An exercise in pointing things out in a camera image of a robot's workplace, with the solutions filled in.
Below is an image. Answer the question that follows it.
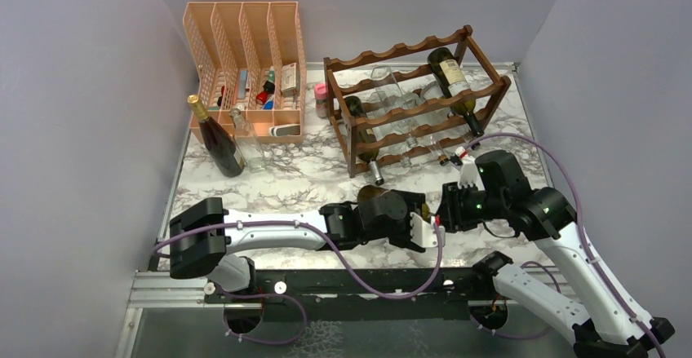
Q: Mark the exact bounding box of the black mounting rail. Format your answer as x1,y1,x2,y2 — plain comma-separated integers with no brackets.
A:
129,266,526,325

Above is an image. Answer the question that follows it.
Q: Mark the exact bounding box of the lower green wine bottle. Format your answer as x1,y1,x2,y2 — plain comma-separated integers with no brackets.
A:
344,95,384,186

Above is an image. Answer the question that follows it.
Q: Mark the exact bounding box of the pink capped jar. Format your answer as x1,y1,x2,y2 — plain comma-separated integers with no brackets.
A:
314,83,329,119

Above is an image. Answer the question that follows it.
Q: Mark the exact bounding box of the small white box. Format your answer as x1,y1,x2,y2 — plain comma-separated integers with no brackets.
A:
281,62,300,97

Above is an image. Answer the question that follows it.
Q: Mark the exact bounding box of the red wine bottle gold cap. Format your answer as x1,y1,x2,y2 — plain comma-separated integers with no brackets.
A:
187,95,245,178

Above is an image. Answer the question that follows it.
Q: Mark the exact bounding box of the red capped small bottle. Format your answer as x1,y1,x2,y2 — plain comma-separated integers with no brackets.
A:
255,66,275,107

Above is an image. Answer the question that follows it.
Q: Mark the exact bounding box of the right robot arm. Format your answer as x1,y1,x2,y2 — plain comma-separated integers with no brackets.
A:
437,150,675,357

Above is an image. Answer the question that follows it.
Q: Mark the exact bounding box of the green wine bottle brown label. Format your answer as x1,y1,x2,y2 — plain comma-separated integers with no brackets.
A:
357,185,431,225

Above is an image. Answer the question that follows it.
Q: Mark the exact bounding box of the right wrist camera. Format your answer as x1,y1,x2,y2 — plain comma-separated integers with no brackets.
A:
450,146,485,190

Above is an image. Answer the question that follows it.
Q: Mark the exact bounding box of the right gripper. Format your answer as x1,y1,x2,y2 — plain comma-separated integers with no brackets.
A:
435,179,508,232

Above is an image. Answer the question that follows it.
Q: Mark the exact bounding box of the clear glass bottle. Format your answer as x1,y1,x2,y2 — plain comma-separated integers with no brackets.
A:
400,82,452,166
229,108,266,172
370,65,418,168

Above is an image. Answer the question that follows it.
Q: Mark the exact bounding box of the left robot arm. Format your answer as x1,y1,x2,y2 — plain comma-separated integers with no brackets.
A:
165,185,445,302

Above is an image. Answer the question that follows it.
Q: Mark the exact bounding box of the orange plastic file organizer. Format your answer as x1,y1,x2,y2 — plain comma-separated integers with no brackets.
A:
183,2,307,144

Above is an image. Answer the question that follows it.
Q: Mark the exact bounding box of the dark bottle white label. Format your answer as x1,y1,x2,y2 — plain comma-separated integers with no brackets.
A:
427,46,484,137

